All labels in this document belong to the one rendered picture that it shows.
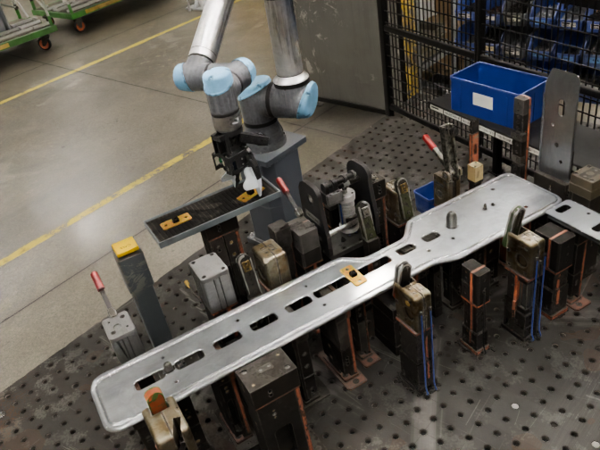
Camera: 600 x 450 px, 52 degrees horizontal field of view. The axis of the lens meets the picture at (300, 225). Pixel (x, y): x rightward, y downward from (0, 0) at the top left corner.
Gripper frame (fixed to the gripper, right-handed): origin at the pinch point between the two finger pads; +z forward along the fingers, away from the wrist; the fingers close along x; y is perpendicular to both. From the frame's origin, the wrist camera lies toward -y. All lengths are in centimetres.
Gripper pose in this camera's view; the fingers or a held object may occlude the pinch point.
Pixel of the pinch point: (249, 187)
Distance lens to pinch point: 174.9
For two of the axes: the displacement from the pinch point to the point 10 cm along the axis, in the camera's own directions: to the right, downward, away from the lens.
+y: -6.6, 5.1, -5.6
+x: 7.4, 2.8, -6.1
